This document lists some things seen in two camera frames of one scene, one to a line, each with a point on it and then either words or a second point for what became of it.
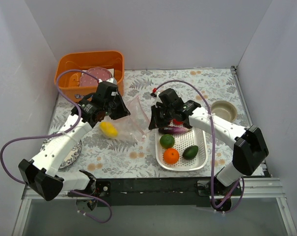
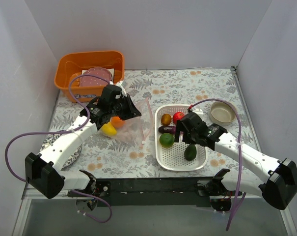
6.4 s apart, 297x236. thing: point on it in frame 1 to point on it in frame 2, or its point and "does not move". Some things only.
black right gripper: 158,118 to 185,132
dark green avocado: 190,152 does not move
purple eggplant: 173,130 does not move
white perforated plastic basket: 195,137 does not move
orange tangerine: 171,156 to 118,123
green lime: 167,141 does not move
